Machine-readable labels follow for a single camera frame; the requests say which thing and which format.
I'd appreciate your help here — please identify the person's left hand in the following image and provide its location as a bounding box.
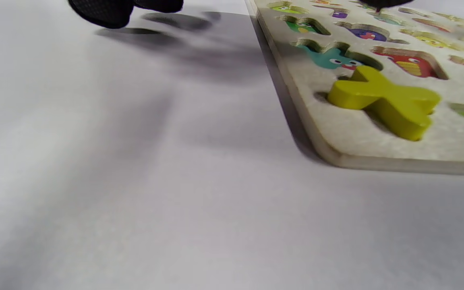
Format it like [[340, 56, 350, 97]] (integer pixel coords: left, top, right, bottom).
[[68, 0, 418, 29]]

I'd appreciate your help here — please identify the wooden math block puzzle board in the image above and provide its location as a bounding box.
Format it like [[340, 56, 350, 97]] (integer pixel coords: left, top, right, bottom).
[[245, 0, 464, 176]]

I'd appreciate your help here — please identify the yellow plus math block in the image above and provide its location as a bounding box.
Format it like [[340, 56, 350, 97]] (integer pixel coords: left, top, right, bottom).
[[327, 65, 442, 141]]

